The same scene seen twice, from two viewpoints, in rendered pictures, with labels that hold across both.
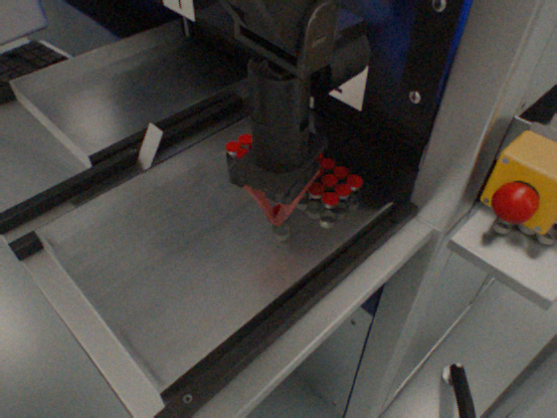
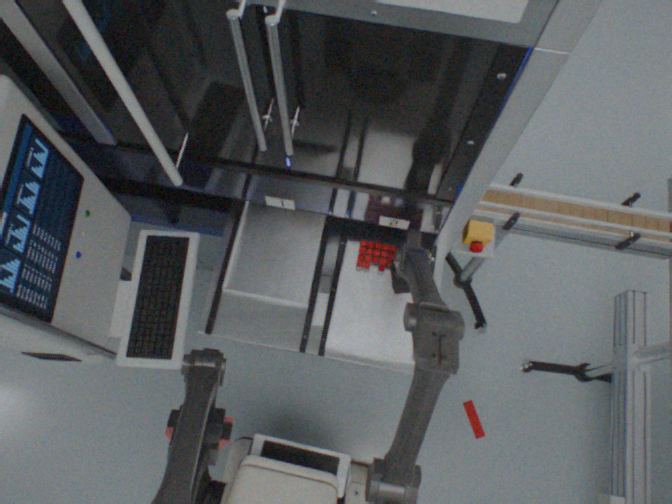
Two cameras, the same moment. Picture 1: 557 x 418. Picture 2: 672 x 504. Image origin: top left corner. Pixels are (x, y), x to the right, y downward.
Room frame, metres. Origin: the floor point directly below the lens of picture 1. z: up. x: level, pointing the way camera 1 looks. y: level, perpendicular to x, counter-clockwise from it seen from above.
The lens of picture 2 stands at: (0.12, 0.43, 2.50)
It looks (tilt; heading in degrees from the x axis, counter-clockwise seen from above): 71 degrees down; 323
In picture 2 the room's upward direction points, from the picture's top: 2 degrees clockwise
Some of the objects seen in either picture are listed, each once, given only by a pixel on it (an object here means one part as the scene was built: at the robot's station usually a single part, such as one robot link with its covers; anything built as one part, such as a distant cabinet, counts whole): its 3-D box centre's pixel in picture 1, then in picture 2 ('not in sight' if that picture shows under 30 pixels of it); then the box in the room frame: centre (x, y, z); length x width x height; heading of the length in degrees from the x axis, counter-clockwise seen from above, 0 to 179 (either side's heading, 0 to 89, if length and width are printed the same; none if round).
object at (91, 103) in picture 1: (144, 83); (277, 245); (0.69, 0.23, 0.90); 0.34 x 0.26 x 0.04; 134
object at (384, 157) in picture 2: not in sight; (381, 122); (0.58, -0.03, 1.51); 0.43 x 0.01 x 0.59; 44
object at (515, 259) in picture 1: (522, 241); (474, 234); (0.37, -0.31, 0.87); 0.14 x 0.13 x 0.02; 134
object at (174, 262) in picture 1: (221, 225); (379, 298); (0.37, 0.07, 0.90); 0.34 x 0.26 x 0.04; 133
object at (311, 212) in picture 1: (284, 179); (385, 264); (0.44, -0.01, 0.90); 0.18 x 0.02 x 0.05; 43
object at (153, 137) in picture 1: (117, 166); (321, 300); (0.46, 0.22, 0.91); 0.14 x 0.03 x 0.06; 135
